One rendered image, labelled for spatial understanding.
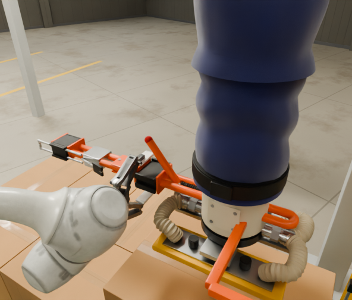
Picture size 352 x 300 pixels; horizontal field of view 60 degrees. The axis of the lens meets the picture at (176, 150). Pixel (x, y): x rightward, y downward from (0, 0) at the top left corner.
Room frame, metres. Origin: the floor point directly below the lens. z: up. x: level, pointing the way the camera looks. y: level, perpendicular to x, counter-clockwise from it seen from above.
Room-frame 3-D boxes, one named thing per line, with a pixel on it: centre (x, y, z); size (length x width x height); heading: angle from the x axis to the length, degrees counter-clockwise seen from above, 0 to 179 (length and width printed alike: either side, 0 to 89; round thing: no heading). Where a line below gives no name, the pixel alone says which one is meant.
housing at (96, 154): (0.84, 0.25, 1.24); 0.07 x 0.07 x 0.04; 61
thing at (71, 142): (0.91, 0.37, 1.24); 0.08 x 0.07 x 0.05; 61
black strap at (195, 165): (0.61, -0.15, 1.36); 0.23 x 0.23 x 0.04
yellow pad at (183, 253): (0.53, -0.11, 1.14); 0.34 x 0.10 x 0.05; 61
